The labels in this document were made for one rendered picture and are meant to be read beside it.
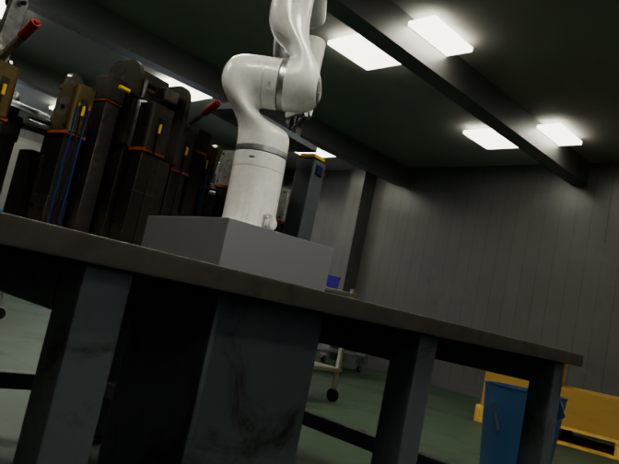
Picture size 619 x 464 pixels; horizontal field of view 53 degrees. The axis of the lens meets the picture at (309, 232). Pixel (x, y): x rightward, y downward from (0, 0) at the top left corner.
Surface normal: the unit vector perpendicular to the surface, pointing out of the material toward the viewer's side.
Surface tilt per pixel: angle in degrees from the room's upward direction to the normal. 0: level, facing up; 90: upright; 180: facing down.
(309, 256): 90
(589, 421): 90
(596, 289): 90
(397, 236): 90
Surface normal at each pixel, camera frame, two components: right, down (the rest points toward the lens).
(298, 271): 0.69, 0.05
